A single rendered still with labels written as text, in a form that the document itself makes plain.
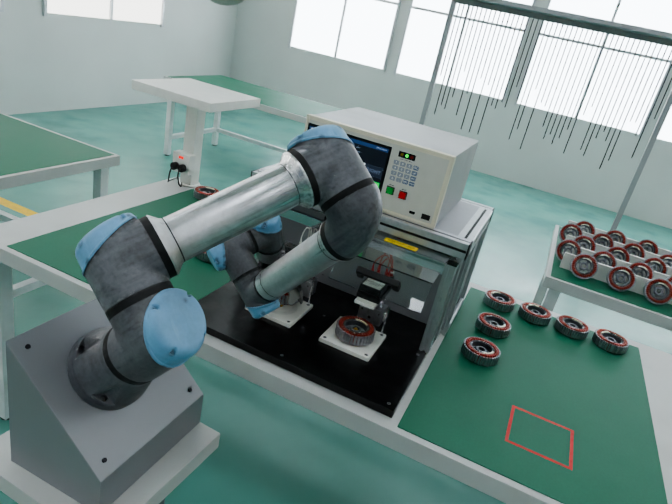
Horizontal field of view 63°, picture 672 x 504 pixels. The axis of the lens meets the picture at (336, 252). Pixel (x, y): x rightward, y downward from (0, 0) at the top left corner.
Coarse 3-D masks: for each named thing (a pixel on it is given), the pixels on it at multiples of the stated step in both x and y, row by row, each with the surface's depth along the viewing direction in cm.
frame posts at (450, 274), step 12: (456, 264) 146; (444, 276) 147; (456, 276) 156; (444, 288) 149; (444, 300) 149; (432, 312) 152; (444, 312) 161; (432, 324) 153; (432, 336) 154; (420, 348) 156
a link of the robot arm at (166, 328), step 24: (168, 288) 89; (120, 312) 86; (144, 312) 86; (168, 312) 87; (192, 312) 91; (120, 336) 88; (144, 336) 85; (168, 336) 85; (192, 336) 89; (120, 360) 89; (144, 360) 87; (168, 360) 87
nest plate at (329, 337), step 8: (336, 320) 160; (328, 328) 155; (320, 336) 150; (328, 336) 151; (336, 336) 152; (376, 336) 156; (384, 336) 157; (328, 344) 149; (336, 344) 148; (344, 344) 149; (352, 344) 150; (376, 344) 153; (352, 352) 147; (360, 352) 147; (368, 352) 148; (368, 360) 146
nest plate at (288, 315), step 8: (296, 304) 164; (304, 304) 165; (312, 304) 166; (272, 312) 157; (280, 312) 158; (288, 312) 159; (296, 312) 159; (304, 312) 160; (272, 320) 155; (280, 320) 154; (288, 320) 155; (296, 320) 156
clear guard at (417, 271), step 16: (400, 240) 150; (368, 256) 136; (384, 256) 138; (400, 256) 140; (416, 256) 142; (432, 256) 144; (448, 256) 147; (336, 272) 134; (352, 272) 133; (384, 272) 132; (400, 272) 131; (416, 272) 133; (432, 272) 135; (368, 288) 131; (384, 288) 130; (400, 288) 129; (416, 288) 129; (400, 304) 128; (416, 304) 127
